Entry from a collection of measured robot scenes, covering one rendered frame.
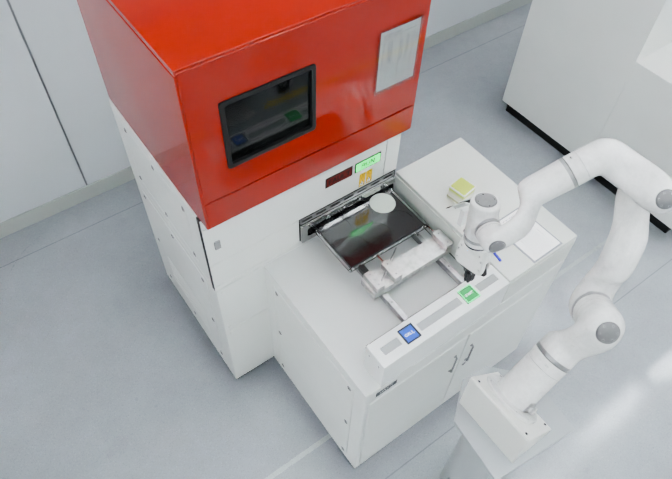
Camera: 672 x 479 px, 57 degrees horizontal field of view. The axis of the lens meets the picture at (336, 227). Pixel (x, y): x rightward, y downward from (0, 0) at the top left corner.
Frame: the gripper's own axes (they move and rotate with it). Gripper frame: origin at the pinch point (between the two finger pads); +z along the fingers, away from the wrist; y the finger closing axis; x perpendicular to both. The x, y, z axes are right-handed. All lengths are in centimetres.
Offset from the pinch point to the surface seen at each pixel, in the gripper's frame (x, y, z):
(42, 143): -58, -221, 43
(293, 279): -29, -54, 26
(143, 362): -75, -116, 104
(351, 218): 2, -56, 16
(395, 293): -4.7, -25.2, 28.0
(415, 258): 8.1, -28.0, 20.9
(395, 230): 10.3, -40.7, 17.3
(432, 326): -12.6, -1.8, 17.0
